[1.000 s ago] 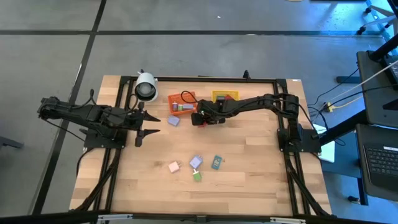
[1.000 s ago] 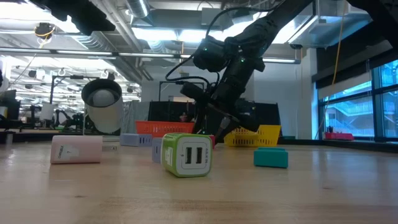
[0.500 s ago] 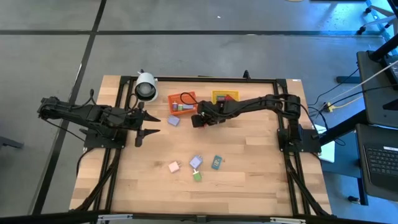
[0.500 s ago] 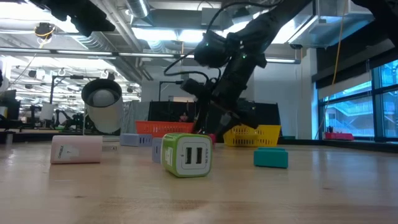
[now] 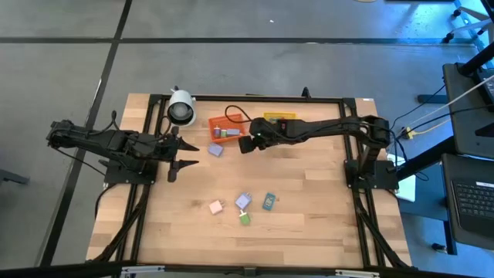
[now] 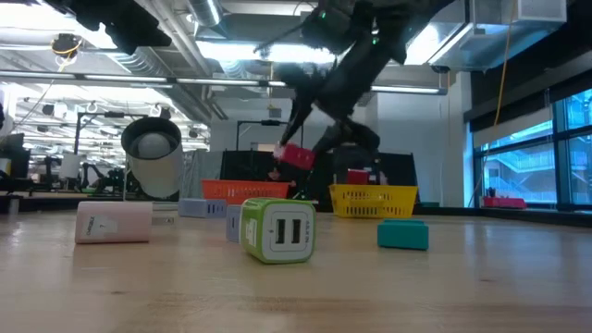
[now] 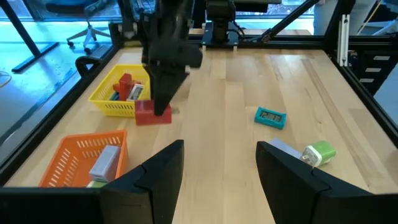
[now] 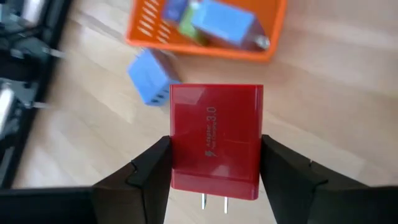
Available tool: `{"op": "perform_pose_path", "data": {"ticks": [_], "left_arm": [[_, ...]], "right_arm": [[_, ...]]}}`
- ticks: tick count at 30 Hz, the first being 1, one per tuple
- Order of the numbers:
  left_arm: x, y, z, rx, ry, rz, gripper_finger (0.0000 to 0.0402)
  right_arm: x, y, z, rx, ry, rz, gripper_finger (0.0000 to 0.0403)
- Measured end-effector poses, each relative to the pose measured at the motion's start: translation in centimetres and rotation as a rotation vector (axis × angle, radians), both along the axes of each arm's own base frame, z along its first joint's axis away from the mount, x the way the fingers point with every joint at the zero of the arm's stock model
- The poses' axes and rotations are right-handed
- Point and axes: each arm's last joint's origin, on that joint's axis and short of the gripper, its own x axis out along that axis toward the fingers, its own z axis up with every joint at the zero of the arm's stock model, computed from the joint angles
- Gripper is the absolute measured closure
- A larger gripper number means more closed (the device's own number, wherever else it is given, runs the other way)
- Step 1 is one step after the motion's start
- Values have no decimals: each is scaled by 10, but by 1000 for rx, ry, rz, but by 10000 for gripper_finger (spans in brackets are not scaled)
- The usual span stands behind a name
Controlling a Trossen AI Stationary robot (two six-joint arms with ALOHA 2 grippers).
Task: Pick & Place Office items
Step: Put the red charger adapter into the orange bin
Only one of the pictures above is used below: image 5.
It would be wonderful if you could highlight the black side desk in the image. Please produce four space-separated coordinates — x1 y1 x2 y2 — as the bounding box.
442 61 494 160

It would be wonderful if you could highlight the white cylindrical spot lamp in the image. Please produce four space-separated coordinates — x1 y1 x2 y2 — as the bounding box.
166 89 197 127

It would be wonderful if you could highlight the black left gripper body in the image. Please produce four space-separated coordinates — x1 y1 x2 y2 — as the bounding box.
153 125 183 184

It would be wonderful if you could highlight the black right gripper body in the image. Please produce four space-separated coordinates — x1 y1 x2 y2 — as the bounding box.
238 117 279 155

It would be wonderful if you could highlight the white floor box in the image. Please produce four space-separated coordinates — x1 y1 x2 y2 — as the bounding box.
387 153 417 202

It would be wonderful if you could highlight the black desk pole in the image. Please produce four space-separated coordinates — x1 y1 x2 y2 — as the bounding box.
457 40 494 77

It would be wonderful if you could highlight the white cable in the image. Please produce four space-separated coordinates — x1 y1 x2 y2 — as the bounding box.
404 75 494 131

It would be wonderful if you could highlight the grey furniture foot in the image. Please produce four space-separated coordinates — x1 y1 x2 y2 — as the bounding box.
0 168 30 186

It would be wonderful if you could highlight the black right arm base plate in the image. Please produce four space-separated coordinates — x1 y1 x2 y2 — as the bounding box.
344 158 400 191

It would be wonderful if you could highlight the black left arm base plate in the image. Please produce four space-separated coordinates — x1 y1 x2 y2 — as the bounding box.
103 154 160 185

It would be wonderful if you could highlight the teal digital clock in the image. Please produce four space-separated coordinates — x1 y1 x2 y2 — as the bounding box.
262 192 276 212

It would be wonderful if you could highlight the lavender wall charger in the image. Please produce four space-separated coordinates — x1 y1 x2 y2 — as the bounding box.
234 192 253 211

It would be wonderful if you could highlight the yellow slotted plastic basket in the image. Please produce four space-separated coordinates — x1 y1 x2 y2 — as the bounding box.
262 111 298 121

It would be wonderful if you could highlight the black power cable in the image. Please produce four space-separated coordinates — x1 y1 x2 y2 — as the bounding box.
392 83 448 132

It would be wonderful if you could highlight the yellow cable with connectors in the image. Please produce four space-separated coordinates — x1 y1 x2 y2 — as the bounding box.
401 118 452 140

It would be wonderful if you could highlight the black gantry crossbar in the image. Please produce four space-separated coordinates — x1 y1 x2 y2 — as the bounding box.
0 259 494 278

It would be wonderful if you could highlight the black laptop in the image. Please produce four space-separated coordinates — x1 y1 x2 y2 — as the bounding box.
442 153 494 251

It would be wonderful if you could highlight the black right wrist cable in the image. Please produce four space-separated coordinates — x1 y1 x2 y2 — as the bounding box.
224 104 255 125

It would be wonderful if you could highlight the orange slotted plastic basket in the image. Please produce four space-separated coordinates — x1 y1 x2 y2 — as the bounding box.
208 113 248 144

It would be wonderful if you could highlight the pink wall charger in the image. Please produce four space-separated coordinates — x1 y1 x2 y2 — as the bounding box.
208 198 226 215

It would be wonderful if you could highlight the grey chair base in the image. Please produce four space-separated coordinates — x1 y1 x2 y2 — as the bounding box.
442 0 494 44

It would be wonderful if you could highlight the black aluminium table frame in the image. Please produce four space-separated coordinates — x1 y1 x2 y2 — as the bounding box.
87 93 412 271

